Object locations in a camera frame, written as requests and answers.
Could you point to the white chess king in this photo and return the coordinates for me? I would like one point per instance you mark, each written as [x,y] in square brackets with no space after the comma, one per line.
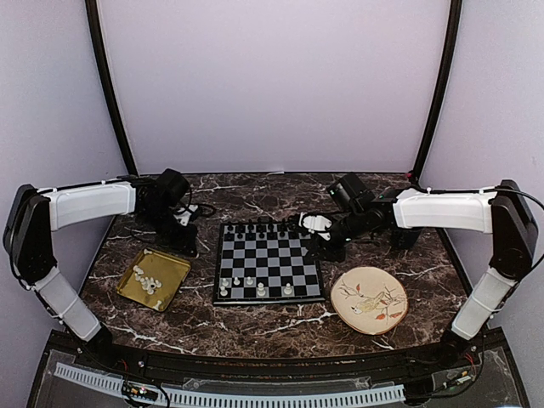
[261,291]

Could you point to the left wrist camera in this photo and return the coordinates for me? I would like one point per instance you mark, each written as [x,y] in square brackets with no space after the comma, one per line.
[187,215]

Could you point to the dark blue mug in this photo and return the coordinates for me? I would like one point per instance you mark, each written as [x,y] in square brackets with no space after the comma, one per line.
[404,239]

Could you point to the cream plate with bird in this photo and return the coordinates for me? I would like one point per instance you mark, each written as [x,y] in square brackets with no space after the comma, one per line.
[369,300]

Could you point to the white slotted cable duct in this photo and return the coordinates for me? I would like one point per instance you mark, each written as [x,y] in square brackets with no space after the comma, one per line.
[142,394]

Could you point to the black frame post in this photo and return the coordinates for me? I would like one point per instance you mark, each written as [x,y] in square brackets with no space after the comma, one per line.
[446,60]
[101,61]

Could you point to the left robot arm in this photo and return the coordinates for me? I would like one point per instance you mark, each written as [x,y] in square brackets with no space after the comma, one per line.
[37,213]

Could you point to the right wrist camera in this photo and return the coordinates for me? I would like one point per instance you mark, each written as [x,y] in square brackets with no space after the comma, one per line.
[313,224]

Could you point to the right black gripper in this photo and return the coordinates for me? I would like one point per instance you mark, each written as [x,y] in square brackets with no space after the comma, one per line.
[328,252]

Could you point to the black grey chessboard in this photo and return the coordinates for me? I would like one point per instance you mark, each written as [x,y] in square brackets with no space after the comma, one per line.
[271,252]

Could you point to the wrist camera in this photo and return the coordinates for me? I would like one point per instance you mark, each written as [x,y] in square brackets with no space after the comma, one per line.
[187,215]
[313,224]

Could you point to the left black frame post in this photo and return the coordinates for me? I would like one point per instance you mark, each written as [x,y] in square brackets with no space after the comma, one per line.
[101,61]

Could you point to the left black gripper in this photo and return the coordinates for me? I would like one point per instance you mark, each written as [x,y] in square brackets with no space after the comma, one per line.
[187,242]

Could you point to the gold square tray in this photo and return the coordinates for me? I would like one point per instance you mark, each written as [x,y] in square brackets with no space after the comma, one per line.
[153,279]

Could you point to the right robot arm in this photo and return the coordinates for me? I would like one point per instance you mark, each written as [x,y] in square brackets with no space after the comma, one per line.
[501,211]

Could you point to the right black frame post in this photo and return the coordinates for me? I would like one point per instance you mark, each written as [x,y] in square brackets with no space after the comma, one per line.
[446,60]

